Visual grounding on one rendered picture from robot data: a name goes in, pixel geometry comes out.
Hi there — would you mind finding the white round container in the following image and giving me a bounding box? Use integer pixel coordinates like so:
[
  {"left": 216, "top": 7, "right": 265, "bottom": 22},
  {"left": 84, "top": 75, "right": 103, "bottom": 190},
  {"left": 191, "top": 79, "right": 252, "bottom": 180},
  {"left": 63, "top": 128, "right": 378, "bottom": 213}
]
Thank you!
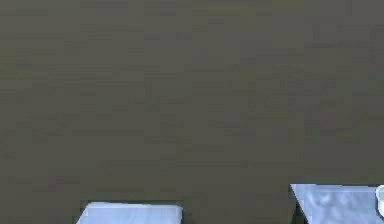
[{"left": 375, "top": 185, "right": 384, "bottom": 220}]

